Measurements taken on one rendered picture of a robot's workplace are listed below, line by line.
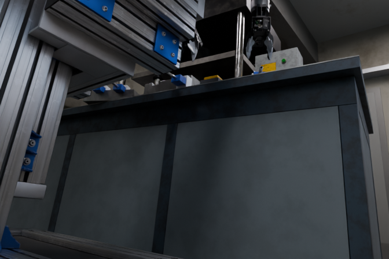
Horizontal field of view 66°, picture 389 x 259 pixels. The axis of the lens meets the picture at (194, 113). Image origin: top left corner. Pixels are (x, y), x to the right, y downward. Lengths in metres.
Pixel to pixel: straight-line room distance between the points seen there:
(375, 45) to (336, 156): 4.11
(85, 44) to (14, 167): 0.32
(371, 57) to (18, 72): 4.58
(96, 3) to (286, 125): 0.65
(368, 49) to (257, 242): 4.25
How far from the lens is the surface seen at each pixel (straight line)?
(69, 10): 0.74
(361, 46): 5.02
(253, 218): 0.98
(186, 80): 1.19
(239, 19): 2.33
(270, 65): 2.17
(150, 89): 1.39
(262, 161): 0.99
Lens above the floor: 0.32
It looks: 19 degrees up
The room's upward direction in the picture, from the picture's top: 5 degrees clockwise
